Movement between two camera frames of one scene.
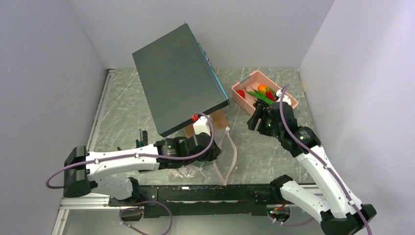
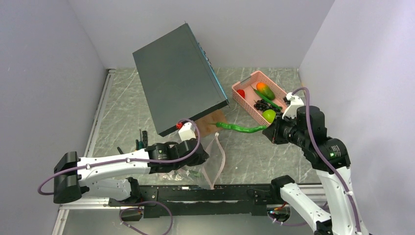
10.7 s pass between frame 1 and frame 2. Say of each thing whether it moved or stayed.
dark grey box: stayed
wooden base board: stayed
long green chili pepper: moved
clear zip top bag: moved
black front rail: stayed
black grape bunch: stayed
